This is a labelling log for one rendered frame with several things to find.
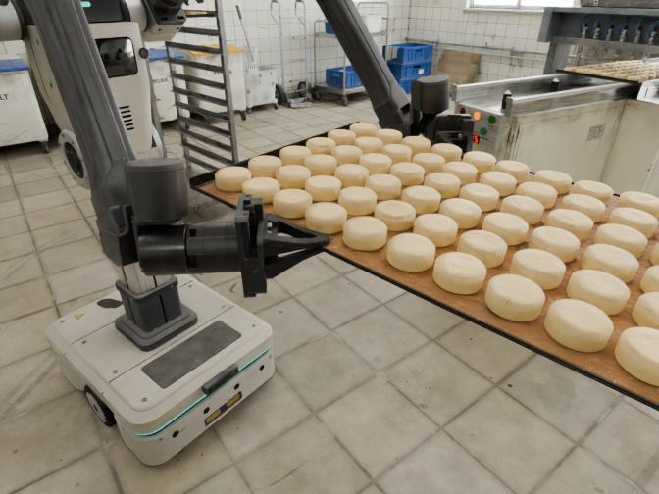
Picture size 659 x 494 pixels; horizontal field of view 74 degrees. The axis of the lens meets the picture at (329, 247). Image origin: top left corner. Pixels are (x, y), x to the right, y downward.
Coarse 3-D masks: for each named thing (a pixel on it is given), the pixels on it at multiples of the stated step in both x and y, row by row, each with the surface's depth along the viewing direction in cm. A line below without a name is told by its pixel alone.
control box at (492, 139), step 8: (464, 104) 181; (456, 112) 186; (472, 112) 178; (480, 112) 174; (488, 112) 171; (496, 112) 170; (480, 120) 175; (496, 120) 168; (504, 120) 168; (480, 128) 177; (488, 128) 173; (496, 128) 169; (480, 136) 178; (488, 136) 174; (496, 136) 170; (480, 144) 178; (488, 144) 174; (496, 144) 172
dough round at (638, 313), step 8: (640, 296) 40; (648, 296) 40; (656, 296) 40; (640, 304) 39; (648, 304) 39; (656, 304) 39; (632, 312) 41; (640, 312) 39; (648, 312) 38; (656, 312) 38; (640, 320) 39; (648, 320) 38; (656, 320) 38; (656, 328) 38
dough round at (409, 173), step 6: (402, 162) 67; (390, 168) 65; (396, 168) 65; (402, 168) 65; (408, 168) 65; (414, 168) 65; (420, 168) 65; (390, 174) 65; (396, 174) 64; (402, 174) 63; (408, 174) 63; (414, 174) 63; (420, 174) 63; (402, 180) 64; (408, 180) 63; (414, 180) 63; (420, 180) 64
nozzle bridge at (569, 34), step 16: (544, 16) 216; (560, 16) 216; (576, 16) 211; (592, 16) 204; (608, 16) 198; (624, 16) 193; (640, 16) 187; (656, 16) 182; (544, 32) 218; (560, 32) 219; (576, 32) 213; (592, 32) 206; (560, 48) 227; (608, 48) 197; (624, 48) 191; (640, 48) 186; (656, 48) 181; (560, 64) 232
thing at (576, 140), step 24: (504, 96) 172; (528, 120) 167; (552, 120) 174; (576, 120) 181; (600, 120) 189; (504, 144) 171; (528, 144) 173; (552, 144) 181; (576, 144) 188; (600, 144) 197; (552, 168) 188; (576, 168) 196; (600, 168) 206
